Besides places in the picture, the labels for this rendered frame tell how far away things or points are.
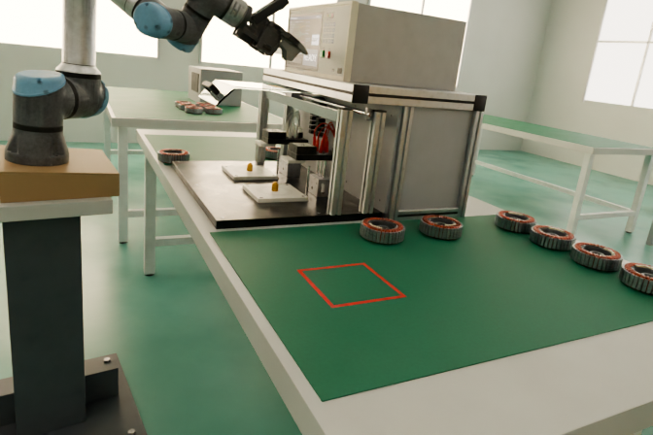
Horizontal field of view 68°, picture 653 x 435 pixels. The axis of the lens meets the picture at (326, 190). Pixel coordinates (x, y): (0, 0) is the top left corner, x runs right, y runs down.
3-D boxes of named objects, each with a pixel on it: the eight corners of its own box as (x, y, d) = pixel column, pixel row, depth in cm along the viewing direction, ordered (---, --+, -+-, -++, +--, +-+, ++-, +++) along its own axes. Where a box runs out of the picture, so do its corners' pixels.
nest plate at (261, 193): (257, 203, 133) (257, 198, 133) (242, 187, 146) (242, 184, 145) (308, 201, 140) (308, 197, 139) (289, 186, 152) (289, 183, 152)
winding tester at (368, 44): (343, 81, 130) (352, 0, 125) (284, 70, 167) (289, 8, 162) (456, 91, 148) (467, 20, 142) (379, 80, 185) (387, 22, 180)
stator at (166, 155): (155, 163, 172) (156, 153, 171) (158, 156, 182) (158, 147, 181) (189, 165, 175) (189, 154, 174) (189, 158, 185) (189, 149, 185)
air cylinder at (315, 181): (316, 197, 145) (318, 179, 143) (306, 189, 151) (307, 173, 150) (331, 196, 147) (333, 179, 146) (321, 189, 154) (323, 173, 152)
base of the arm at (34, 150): (-2, 163, 122) (-2, 124, 119) (10, 150, 135) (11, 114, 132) (66, 168, 128) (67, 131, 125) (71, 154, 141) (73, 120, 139)
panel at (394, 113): (384, 213, 136) (398, 105, 128) (293, 160, 192) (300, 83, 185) (387, 213, 137) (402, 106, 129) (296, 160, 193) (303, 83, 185)
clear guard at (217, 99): (215, 106, 140) (216, 84, 138) (197, 96, 160) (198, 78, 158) (318, 112, 154) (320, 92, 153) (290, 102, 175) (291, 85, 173)
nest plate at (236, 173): (233, 180, 154) (233, 176, 153) (222, 169, 166) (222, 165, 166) (278, 180, 160) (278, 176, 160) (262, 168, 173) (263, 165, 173)
